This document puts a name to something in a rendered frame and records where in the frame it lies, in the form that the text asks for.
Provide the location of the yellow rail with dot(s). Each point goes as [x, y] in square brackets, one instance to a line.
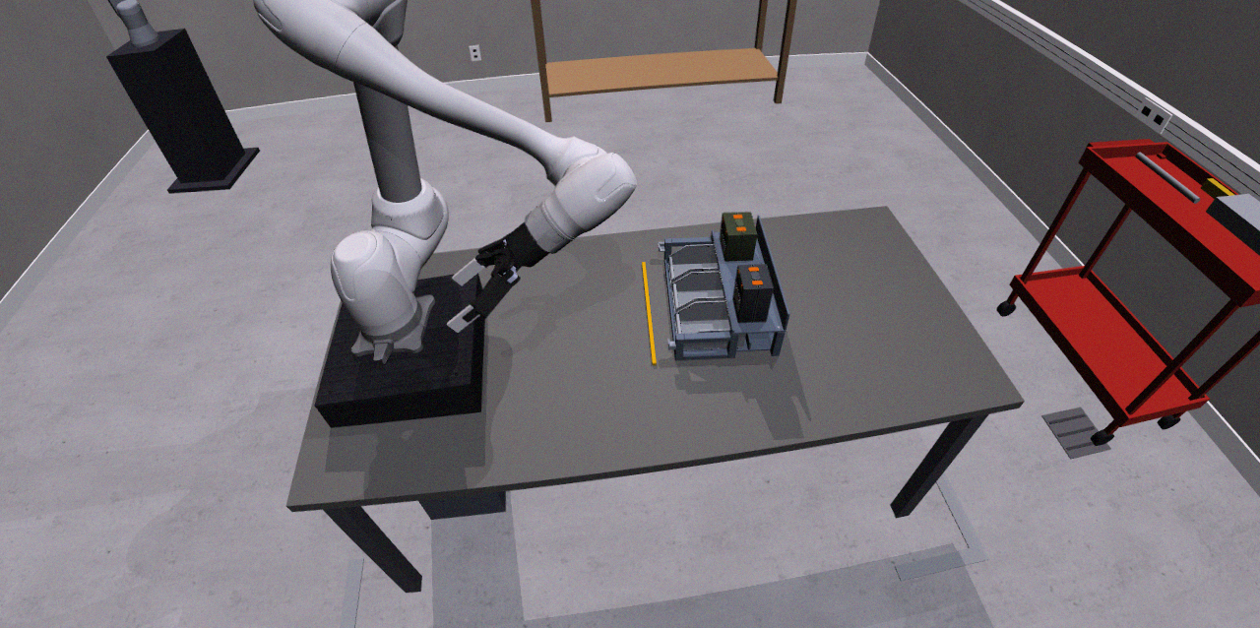
[649, 314]

